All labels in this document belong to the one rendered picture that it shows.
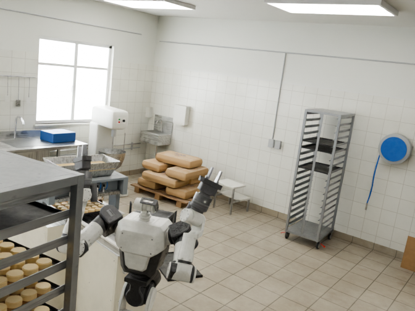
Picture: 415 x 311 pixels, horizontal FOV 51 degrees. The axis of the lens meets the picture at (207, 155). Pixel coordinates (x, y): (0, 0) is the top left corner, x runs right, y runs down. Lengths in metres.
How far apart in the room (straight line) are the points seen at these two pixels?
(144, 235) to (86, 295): 1.50
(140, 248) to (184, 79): 5.85
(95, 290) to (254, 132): 4.30
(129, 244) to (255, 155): 4.97
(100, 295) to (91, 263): 0.25
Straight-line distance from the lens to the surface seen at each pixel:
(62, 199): 3.65
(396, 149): 6.12
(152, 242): 2.27
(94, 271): 3.50
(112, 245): 3.23
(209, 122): 7.56
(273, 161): 6.94
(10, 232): 1.37
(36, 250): 1.46
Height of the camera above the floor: 2.21
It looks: 12 degrees down
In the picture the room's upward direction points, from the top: 7 degrees clockwise
